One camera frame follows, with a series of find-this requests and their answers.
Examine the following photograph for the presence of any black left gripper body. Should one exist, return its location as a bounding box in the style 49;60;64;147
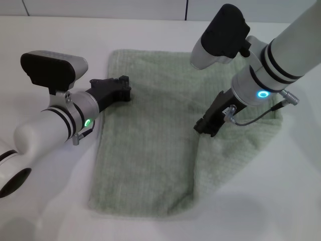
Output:
87;77;125;112

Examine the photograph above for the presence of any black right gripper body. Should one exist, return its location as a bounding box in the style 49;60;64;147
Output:
202;88;248;131

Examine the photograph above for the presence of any light green ribbed towel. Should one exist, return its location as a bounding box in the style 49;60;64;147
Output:
87;49;285;218

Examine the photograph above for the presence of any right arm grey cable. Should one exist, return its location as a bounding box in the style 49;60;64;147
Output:
222;89;288;127

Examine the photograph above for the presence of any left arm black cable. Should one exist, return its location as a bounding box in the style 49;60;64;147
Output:
72;120;96;146

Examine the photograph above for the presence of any left wrist camera housing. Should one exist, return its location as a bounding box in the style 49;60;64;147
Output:
20;50;89;96

